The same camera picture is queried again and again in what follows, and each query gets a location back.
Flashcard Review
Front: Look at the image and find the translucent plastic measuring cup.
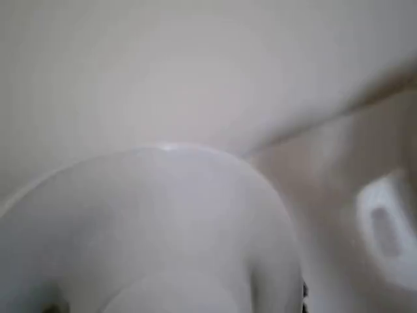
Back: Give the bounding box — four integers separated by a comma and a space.
0, 143, 304, 313

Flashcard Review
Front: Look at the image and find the white rice cooker housing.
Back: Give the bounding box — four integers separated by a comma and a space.
247, 74, 417, 313

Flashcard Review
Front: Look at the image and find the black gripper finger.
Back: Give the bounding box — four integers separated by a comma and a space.
301, 282, 310, 313

